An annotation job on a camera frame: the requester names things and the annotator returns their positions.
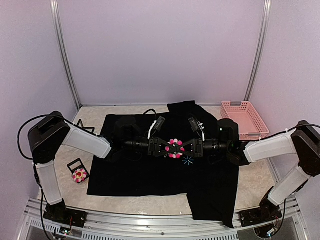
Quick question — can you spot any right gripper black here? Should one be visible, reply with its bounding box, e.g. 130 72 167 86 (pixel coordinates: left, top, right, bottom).
176 137 231 158

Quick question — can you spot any flower brooch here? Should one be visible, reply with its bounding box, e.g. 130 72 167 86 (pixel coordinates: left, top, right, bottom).
165 138 185 159
72 168 88 183

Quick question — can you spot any black t-shirt blue logo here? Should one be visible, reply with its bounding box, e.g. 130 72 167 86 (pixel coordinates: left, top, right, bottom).
87 100 239 229

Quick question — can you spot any pink plastic basket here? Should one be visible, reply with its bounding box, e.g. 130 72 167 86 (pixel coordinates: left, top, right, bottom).
220 101 270 141

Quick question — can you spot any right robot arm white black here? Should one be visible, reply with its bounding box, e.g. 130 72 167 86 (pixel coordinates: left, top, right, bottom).
170 118 320 227

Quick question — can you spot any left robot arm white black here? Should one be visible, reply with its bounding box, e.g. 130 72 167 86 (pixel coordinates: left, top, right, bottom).
27 111 175 228

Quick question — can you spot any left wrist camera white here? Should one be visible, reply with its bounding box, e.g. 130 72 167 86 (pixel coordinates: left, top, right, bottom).
147 116 166 140

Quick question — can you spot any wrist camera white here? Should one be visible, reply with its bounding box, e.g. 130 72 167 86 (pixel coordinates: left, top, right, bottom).
147 116 166 140
188 117 206 141

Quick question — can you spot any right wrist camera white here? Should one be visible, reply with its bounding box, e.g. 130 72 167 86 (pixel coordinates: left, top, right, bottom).
188 117 206 141

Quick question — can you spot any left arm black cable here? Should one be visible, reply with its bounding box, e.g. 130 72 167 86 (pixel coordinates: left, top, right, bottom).
16 108 158 161

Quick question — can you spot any front aluminium rail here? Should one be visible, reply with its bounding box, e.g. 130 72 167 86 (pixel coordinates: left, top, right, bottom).
14 197 307 240

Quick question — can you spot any right aluminium frame post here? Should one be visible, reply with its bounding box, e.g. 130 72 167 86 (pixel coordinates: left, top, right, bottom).
243 0 272 102

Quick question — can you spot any aluminium frame post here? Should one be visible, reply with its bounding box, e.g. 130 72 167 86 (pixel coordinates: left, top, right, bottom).
243 0 272 102
50 0 82 110

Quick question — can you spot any left aluminium frame post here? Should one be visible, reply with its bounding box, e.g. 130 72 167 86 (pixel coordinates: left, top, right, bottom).
50 0 82 110

